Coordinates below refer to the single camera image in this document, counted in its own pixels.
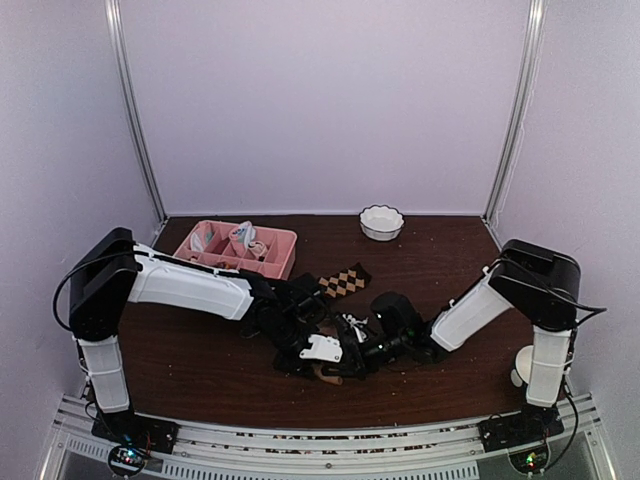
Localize pink divided storage box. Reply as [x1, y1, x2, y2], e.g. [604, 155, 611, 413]
[174, 220, 297, 280]

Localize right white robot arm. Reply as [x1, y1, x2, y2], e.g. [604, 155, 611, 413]
[345, 239, 605, 442]

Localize tan ribbed sock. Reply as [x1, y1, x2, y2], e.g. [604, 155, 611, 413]
[313, 326, 343, 386]

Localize aluminium front rail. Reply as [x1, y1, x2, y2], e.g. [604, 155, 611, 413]
[35, 395, 620, 479]

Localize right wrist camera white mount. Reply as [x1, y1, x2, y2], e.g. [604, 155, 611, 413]
[340, 313, 371, 344]

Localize rolled socks in box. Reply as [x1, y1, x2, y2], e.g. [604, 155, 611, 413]
[229, 221, 268, 261]

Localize right aluminium corner post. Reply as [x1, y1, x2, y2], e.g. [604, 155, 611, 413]
[483, 0, 547, 229]

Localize white scalloped ceramic bowl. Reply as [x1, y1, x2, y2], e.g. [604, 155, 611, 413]
[359, 205, 405, 242]

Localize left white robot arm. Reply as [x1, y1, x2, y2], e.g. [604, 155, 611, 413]
[56, 227, 343, 444]

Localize brown argyle patterned sock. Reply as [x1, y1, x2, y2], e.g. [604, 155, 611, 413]
[317, 263, 372, 301]

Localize left aluminium corner post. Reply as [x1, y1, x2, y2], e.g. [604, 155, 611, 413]
[104, 0, 168, 224]

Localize aluminium corner post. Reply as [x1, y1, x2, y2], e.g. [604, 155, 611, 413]
[104, 0, 168, 224]
[483, 0, 547, 229]

